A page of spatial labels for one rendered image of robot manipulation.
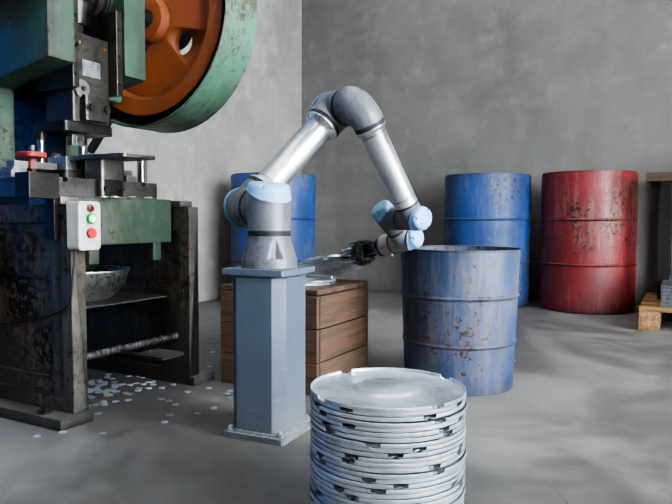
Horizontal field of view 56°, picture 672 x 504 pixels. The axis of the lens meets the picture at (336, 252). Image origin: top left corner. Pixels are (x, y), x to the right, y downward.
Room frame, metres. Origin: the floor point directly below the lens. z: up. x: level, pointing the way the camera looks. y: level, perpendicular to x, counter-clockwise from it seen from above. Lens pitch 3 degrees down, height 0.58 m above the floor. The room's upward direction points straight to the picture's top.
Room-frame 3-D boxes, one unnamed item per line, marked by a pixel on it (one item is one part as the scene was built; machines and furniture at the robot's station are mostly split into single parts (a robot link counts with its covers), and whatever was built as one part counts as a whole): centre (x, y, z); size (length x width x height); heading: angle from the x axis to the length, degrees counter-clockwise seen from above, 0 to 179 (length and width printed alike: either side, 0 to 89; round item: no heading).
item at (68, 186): (2.14, 0.87, 0.68); 0.45 x 0.30 x 0.06; 151
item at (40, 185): (1.75, 0.82, 0.62); 0.10 x 0.06 x 0.20; 151
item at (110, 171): (2.05, 0.72, 0.72); 0.25 x 0.14 x 0.14; 61
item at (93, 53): (2.12, 0.84, 1.04); 0.17 x 0.15 x 0.30; 61
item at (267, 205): (1.72, 0.18, 0.62); 0.13 x 0.12 x 0.14; 32
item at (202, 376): (2.44, 0.87, 0.45); 0.92 x 0.12 x 0.90; 61
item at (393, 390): (1.18, -0.10, 0.26); 0.29 x 0.29 x 0.01
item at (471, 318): (2.24, -0.44, 0.24); 0.42 x 0.42 x 0.48
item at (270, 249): (1.71, 0.18, 0.50); 0.15 x 0.15 x 0.10
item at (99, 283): (2.14, 0.87, 0.36); 0.34 x 0.34 x 0.10
